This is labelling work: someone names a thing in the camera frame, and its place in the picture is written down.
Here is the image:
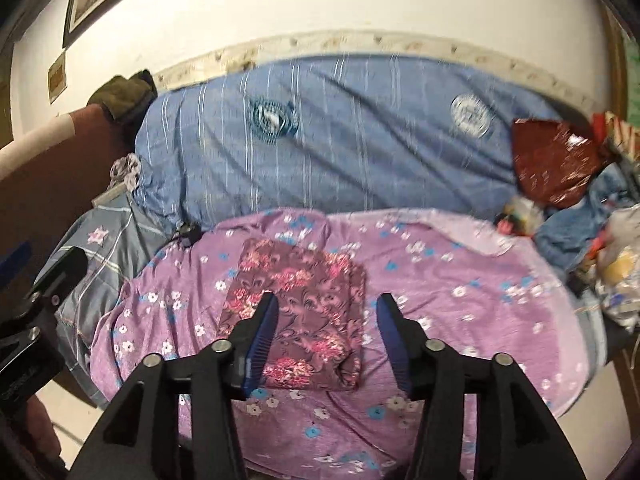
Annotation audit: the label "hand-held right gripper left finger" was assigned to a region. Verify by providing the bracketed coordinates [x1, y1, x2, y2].
[67, 292, 280, 480]

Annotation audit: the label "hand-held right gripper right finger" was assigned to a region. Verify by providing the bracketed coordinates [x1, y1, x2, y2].
[376, 292, 586, 480]

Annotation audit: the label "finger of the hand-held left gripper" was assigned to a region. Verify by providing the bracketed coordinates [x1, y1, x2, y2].
[30, 246, 90, 311]

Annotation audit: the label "maroon floral pants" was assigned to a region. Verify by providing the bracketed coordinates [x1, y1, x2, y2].
[217, 237, 368, 391]

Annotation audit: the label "person's left hand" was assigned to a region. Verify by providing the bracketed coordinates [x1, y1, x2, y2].
[22, 400, 62, 468]

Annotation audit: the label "grey striped bed sheet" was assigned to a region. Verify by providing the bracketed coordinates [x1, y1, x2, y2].
[52, 192, 176, 406]

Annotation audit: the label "blue tape strip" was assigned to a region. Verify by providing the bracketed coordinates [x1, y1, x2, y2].
[0, 240, 33, 281]

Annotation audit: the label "purple flower print blanket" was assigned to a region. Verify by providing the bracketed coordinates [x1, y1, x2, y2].
[90, 207, 606, 480]

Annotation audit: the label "dark brown headboard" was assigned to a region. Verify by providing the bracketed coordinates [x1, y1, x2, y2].
[0, 107, 138, 286]

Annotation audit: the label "small patterned grey cloth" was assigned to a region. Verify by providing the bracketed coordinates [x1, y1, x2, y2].
[109, 154, 143, 192]

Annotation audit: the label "small black device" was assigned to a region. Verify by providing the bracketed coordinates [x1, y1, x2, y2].
[172, 224, 202, 247]

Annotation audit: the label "small colourful wrapper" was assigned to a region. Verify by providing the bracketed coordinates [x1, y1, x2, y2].
[495, 197, 546, 236]

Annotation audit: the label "olive green cloth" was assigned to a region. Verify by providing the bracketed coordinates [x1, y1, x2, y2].
[86, 69, 158, 123]

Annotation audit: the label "blue denim cloth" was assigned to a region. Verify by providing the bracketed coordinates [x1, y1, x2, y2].
[535, 162, 631, 273]

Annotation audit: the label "blue striped duvet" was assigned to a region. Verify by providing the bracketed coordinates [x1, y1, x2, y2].
[132, 52, 576, 231]

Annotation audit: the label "brown patterned cloth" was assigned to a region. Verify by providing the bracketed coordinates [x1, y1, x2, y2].
[510, 117, 608, 208]

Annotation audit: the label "red striped cloth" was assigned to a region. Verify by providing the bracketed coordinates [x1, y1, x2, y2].
[590, 112, 640, 161]

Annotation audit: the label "small yellow wall plaque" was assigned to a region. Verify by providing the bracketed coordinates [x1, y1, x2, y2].
[47, 51, 68, 105]

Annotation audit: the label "beige wall trim strip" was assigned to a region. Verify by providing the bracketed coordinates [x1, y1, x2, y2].
[152, 32, 601, 111]

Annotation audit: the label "wooden door frame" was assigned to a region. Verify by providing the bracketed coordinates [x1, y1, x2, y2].
[600, 5, 633, 116]

